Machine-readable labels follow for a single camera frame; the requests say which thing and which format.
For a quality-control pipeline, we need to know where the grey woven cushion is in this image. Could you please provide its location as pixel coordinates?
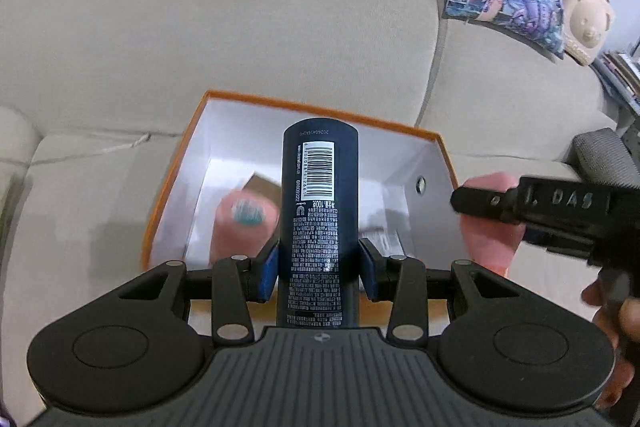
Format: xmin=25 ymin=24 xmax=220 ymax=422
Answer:
xmin=571 ymin=127 xmax=640 ymax=184

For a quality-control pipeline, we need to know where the brown cardboard box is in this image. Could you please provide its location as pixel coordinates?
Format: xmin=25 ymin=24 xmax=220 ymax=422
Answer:
xmin=243 ymin=173 xmax=282 ymax=208

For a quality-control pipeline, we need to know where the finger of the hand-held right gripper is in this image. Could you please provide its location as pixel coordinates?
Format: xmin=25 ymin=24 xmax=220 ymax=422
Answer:
xmin=450 ymin=178 xmax=523 ymax=225
xmin=522 ymin=224 xmax=603 ymax=265

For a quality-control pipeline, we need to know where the white cable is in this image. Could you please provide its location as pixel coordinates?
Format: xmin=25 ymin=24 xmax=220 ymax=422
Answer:
xmin=30 ymin=133 xmax=152 ymax=165

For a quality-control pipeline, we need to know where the pink cylinder container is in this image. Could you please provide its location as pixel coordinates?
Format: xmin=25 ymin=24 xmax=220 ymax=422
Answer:
xmin=212 ymin=188 xmax=281 ymax=269

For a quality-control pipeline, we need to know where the orange cardboard box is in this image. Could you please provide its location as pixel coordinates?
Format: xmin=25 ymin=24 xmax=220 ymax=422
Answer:
xmin=140 ymin=90 xmax=460 ymax=338

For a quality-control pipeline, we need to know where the white plaid case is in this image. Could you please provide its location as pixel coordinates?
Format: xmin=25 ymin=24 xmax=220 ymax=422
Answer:
xmin=361 ymin=227 xmax=405 ymax=258

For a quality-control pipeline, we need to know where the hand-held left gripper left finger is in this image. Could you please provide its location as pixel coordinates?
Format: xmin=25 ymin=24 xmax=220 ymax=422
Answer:
xmin=99 ymin=241 xmax=281 ymax=344

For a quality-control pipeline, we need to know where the beige sofa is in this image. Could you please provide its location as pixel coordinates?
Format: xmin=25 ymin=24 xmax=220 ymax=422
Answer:
xmin=0 ymin=0 xmax=640 ymax=427

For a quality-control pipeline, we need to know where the stack of books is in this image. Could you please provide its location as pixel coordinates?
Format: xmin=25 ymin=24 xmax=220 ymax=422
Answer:
xmin=592 ymin=49 xmax=640 ymax=112

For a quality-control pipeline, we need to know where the beige bear-shaped bag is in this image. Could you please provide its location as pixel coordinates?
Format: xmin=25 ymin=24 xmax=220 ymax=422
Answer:
xmin=555 ymin=0 xmax=617 ymax=68

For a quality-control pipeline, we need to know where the pink bottle with orange cap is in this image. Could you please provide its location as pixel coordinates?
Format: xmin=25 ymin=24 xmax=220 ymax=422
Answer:
xmin=459 ymin=173 xmax=526 ymax=275

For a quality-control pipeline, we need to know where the person's right hand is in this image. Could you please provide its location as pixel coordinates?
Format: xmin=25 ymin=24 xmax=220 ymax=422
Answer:
xmin=581 ymin=279 xmax=640 ymax=410

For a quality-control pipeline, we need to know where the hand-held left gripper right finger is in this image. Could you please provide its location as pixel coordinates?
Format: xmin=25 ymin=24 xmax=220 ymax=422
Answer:
xmin=358 ymin=237 xmax=538 ymax=344

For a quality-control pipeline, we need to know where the dark blue bottle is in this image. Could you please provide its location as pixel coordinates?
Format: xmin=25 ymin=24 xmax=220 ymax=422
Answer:
xmin=276 ymin=118 xmax=361 ymax=329

